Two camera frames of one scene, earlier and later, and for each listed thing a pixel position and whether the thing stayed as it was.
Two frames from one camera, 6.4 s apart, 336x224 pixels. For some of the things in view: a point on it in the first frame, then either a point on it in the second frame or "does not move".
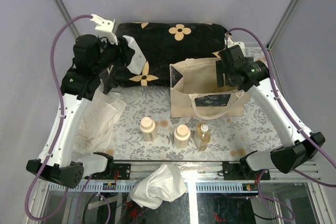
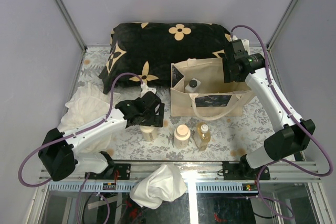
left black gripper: [123, 51] -> [157, 120]
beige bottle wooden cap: [147, 128] does not move
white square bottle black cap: [138, 62] -> [193, 85]
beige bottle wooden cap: [181, 135] does not move
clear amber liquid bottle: [202, 135] does not move
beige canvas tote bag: [195, 91] does not move
